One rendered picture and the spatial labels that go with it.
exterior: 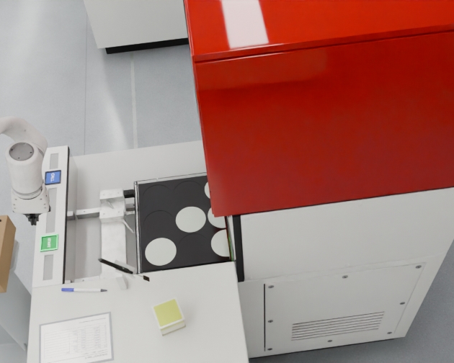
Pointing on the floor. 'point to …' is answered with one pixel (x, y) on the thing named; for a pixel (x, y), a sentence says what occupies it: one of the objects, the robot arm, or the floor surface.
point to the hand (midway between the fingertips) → (33, 217)
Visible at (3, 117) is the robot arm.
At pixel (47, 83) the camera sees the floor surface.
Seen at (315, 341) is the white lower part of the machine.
